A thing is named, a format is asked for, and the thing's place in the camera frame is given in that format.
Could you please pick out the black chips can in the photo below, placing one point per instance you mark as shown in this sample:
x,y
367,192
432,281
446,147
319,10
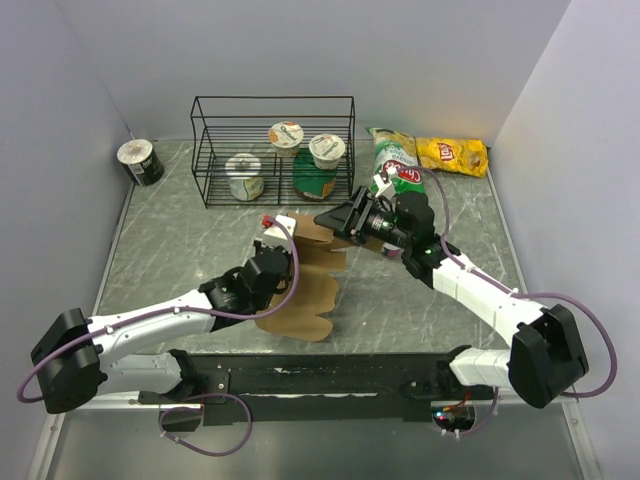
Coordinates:
x,y
140,160

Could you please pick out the green Chuba chips bag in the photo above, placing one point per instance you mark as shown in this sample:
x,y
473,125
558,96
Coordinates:
x,y
394,148

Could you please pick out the brown cardboard box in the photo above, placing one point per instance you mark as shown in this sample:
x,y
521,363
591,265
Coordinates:
x,y
321,255

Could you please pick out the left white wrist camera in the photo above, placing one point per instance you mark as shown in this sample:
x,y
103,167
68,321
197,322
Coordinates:
x,y
278,231

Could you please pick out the black wire rack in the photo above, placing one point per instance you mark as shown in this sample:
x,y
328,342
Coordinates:
x,y
224,126

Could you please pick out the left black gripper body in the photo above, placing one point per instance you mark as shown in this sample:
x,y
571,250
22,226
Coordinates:
x,y
287,273

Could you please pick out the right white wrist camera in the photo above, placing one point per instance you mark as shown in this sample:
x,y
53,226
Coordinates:
x,y
384,183

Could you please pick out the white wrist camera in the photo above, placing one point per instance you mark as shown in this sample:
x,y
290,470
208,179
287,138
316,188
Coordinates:
x,y
384,183
278,231

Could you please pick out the orange yogurt cup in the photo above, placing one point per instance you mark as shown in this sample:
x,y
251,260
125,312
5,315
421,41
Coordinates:
x,y
286,137

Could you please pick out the aluminium rail frame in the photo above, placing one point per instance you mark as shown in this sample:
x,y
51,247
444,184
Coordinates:
x,y
165,242

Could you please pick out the green lidded brown jar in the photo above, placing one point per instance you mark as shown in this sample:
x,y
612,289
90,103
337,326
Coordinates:
x,y
309,181

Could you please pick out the pale yogurt cup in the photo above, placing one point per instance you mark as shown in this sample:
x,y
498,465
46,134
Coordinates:
x,y
243,172

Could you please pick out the yellow Lays chips bag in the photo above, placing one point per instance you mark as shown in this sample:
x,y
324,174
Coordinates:
x,y
463,156

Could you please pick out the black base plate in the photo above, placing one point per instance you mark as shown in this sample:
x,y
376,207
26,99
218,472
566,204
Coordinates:
x,y
271,387

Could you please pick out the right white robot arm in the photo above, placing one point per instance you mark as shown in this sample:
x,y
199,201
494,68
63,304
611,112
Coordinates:
x,y
544,354

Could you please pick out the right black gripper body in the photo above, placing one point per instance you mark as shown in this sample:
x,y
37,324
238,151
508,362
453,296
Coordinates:
x,y
381,225

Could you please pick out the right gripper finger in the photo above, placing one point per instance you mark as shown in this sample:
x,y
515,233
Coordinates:
x,y
344,222
359,211

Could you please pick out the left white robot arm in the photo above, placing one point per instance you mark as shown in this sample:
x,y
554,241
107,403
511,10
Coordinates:
x,y
80,357

